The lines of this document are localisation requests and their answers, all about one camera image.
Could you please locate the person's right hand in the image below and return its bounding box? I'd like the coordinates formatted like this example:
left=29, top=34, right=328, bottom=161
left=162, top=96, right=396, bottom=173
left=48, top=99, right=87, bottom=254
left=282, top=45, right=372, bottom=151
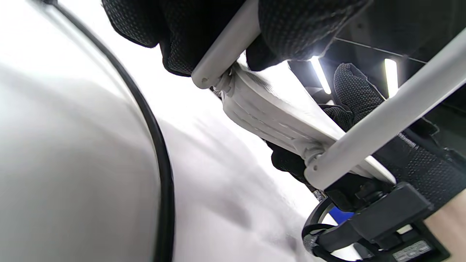
left=266, top=63, right=466, bottom=211

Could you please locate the person's left hand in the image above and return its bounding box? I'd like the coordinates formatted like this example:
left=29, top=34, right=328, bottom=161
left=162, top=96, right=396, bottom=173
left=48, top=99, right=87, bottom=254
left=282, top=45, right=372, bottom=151
left=102, top=0, right=372, bottom=77

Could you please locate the person's right forearm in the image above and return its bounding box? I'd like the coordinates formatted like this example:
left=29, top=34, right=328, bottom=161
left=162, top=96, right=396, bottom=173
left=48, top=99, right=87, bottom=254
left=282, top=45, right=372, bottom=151
left=423, top=189, right=466, bottom=262

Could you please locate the ceiling strip light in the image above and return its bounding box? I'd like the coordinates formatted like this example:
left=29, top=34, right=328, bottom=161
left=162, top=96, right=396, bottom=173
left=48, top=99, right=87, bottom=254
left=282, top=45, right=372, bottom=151
left=309, top=56, right=332, bottom=95
left=384, top=58, right=399, bottom=99

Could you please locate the blue object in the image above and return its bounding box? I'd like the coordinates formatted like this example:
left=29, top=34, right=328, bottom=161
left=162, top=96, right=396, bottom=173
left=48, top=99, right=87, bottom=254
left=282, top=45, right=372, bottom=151
left=329, top=207, right=354, bottom=225

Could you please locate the black wrist-mounted camera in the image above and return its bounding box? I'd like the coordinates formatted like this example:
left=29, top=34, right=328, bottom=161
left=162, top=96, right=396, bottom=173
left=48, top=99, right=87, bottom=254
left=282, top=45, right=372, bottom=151
left=301, top=174, right=451, bottom=262

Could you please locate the black cable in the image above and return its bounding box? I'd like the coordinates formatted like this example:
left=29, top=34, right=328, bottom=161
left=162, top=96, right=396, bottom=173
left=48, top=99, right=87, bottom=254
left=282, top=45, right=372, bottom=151
left=40, top=0, right=176, bottom=262

